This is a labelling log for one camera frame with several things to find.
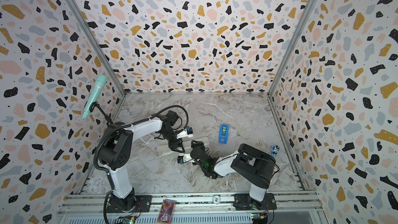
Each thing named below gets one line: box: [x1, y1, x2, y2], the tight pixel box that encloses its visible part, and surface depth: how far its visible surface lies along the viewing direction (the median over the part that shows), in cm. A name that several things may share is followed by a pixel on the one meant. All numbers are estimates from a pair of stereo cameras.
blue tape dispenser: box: [218, 124, 230, 145], surface depth 97 cm
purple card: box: [157, 199, 176, 224], surface depth 72 cm
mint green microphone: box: [81, 74, 108, 120], surface depth 78 cm
